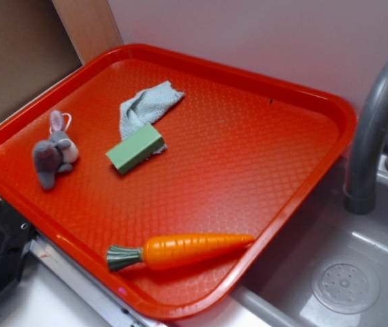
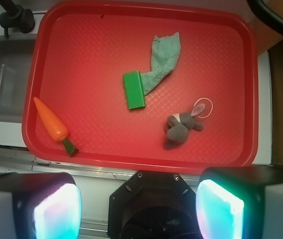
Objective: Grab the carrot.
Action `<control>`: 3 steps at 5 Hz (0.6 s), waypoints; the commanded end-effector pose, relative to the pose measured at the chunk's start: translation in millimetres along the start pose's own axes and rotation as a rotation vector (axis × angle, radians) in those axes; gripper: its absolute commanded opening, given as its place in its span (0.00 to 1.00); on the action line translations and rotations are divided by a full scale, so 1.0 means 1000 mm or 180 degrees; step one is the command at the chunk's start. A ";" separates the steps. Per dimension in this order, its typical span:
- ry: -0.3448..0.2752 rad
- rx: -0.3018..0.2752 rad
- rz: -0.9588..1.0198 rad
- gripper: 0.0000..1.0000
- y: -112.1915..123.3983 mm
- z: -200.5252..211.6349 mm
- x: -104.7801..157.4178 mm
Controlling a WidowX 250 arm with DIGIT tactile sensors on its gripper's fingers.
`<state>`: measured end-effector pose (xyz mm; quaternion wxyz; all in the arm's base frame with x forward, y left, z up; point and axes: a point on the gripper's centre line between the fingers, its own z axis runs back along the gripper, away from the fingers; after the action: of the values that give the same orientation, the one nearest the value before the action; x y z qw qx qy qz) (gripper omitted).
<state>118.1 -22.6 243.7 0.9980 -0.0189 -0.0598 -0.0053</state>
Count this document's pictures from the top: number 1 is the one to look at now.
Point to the red plastic tray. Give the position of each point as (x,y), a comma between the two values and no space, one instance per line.
(243,152)

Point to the grey toy sink basin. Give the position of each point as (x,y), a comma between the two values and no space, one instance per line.
(326,266)

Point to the aluminium frame rail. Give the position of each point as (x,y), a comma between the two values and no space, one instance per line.
(54,291)

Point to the grey plush bunny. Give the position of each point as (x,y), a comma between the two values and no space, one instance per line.
(57,154)

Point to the green rectangular block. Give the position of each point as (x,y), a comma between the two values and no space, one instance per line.
(136,148)

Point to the brown cardboard panel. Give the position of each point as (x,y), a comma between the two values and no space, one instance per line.
(35,52)

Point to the light blue cloth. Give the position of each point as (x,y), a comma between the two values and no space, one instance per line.
(147,107)

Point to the grey toy faucet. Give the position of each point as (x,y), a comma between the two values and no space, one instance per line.
(369,143)

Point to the wooden board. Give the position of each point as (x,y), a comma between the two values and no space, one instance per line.
(90,26)

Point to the orange plastic toy carrot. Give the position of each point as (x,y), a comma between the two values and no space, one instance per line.
(166,252)

